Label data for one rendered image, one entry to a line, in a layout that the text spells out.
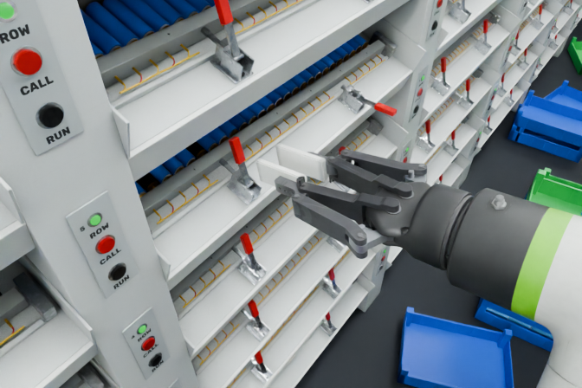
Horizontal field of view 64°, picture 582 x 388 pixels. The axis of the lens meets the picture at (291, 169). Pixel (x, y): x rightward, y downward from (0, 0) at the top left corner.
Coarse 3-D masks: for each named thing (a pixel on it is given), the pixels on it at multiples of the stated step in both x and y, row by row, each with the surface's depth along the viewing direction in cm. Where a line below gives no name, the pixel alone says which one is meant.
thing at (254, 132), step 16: (368, 48) 84; (352, 64) 81; (320, 80) 76; (336, 80) 78; (304, 96) 73; (272, 112) 69; (288, 112) 71; (304, 112) 73; (256, 128) 67; (272, 128) 70; (288, 128) 70; (224, 144) 64; (208, 160) 62; (176, 176) 59; (192, 176) 60; (160, 192) 57; (176, 192) 59; (144, 208) 55
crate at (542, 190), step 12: (540, 180) 126; (552, 180) 126; (528, 192) 128; (540, 192) 130; (552, 192) 128; (564, 192) 126; (576, 192) 125; (552, 204) 127; (564, 204) 127; (576, 204) 127
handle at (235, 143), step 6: (234, 138) 58; (234, 144) 58; (240, 144) 58; (234, 150) 58; (240, 150) 59; (234, 156) 59; (240, 156) 59; (240, 162) 59; (240, 168) 60; (246, 168) 61; (246, 174) 61; (240, 180) 62; (246, 180) 61
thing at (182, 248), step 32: (384, 32) 88; (384, 64) 87; (416, 64) 87; (320, 96) 78; (384, 96) 82; (320, 128) 74; (352, 128) 80; (192, 192) 61; (224, 192) 62; (160, 224) 57; (192, 224) 58; (224, 224) 60; (160, 256) 50; (192, 256) 56
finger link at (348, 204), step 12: (300, 180) 48; (312, 192) 48; (324, 192) 47; (336, 192) 47; (324, 204) 48; (336, 204) 47; (348, 204) 46; (360, 204) 45; (372, 204) 44; (384, 204) 43; (396, 204) 43; (348, 216) 47; (360, 216) 46
